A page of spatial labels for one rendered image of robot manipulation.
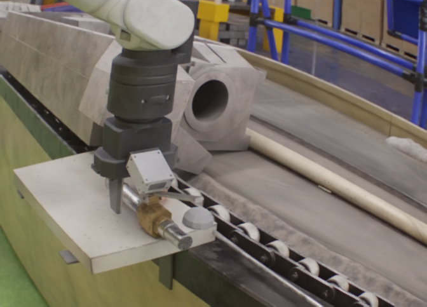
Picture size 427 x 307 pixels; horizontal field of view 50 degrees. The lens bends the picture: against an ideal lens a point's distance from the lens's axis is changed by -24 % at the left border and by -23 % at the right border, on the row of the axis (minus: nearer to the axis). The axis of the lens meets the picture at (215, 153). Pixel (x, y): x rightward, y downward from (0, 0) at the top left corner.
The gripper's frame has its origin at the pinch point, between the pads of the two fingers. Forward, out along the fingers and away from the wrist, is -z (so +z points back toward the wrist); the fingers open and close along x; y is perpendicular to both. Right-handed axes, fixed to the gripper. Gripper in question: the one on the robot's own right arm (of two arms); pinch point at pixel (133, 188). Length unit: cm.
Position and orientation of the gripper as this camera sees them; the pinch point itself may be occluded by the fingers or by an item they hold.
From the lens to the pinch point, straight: 75.9
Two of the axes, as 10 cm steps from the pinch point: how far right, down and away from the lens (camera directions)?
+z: 1.1, -9.3, -3.6
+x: 7.9, -1.4, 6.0
